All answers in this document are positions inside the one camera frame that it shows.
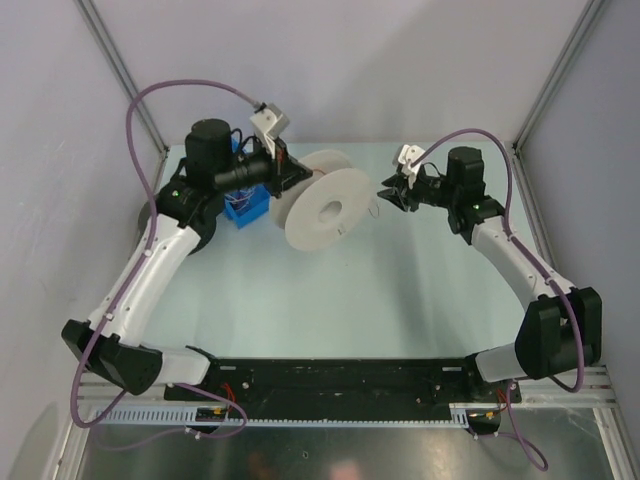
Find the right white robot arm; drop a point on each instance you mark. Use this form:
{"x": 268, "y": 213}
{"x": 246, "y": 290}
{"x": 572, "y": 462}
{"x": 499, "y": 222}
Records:
{"x": 562, "y": 325}

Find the light grey cable spool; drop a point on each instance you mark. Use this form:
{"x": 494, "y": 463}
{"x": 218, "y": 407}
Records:
{"x": 319, "y": 211}

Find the grey slotted cable duct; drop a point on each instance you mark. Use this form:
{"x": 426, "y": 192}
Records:
{"x": 196, "y": 416}

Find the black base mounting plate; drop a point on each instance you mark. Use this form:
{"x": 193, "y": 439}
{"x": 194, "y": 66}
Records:
{"x": 342, "y": 390}

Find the dark grey cable spool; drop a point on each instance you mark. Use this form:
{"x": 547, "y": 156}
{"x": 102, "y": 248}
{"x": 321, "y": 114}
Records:
{"x": 205, "y": 227}

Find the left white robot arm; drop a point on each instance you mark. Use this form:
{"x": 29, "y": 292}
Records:
{"x": 181, "y": 220}

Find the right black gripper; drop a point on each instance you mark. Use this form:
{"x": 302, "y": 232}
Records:
{"x": 400, "y": 198}

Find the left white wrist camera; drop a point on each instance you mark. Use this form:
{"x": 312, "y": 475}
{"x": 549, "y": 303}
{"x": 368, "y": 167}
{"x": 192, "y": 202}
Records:
{"x": 268, "y": 122}

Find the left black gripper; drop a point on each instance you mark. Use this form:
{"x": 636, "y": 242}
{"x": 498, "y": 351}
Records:
{"x": 284, "y": 170}

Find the blue plastic bin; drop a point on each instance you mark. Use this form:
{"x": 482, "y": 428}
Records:
{"x": 246, "y": 197}

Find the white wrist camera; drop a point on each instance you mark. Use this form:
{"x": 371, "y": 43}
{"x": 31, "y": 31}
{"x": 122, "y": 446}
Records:
{"x": 408, "y": 160}
{"x": 268, "y": 122}

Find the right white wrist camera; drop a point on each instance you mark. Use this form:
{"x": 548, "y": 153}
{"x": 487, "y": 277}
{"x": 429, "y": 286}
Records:
{"x": 408, "y": 160}

